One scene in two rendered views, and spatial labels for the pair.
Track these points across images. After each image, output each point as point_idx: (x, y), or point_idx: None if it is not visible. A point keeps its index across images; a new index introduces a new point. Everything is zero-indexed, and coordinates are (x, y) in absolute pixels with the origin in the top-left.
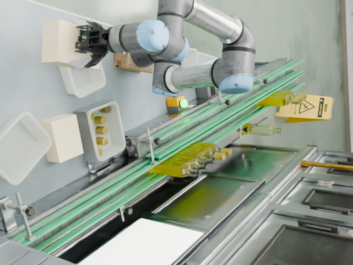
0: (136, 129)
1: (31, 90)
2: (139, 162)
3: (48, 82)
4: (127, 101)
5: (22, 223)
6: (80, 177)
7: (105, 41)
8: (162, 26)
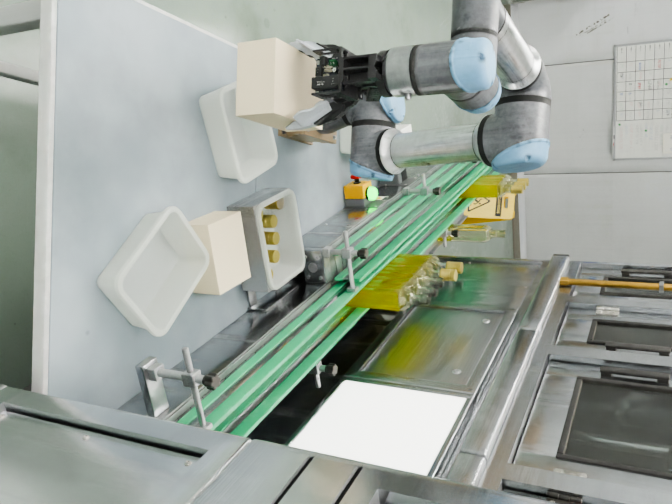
0: (310, 235)
1: (169, 169)
2: (326, 289)
3: (193, 157)
4: (296, 190)
5: (178, 403)
6: (239, 318)
7: (379, 76)
8: (491, 48)
